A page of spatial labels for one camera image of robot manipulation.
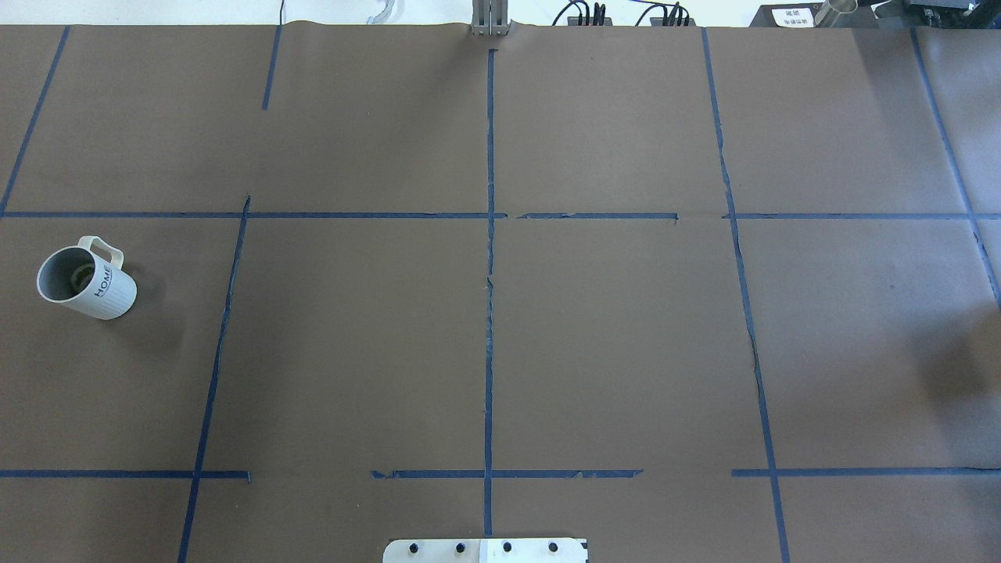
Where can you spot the black power strip left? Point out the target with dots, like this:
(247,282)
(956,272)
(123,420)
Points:
(582,14)

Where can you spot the metal cup on desk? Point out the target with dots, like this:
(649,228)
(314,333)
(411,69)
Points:
(835,13)

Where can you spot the white ribbed HOME mug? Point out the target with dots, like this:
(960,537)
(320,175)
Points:
(88,278)

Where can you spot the brown paper table cover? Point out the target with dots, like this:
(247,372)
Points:
(696,295)

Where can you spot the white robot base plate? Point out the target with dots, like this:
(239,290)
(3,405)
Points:
(560,549)

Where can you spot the grey aluminium post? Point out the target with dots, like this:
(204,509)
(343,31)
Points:
(490,18)

